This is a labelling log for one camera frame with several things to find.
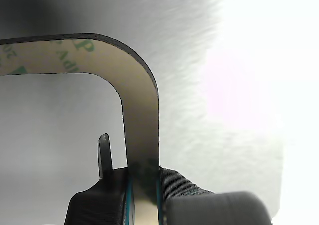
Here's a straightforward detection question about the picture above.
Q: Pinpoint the beige rectangular adhesive frame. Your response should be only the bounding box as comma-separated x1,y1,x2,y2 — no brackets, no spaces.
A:
0,32,160,225

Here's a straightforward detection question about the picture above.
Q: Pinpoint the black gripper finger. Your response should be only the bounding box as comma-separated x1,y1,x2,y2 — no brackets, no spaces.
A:
156,165,273,225
65,133,136,225

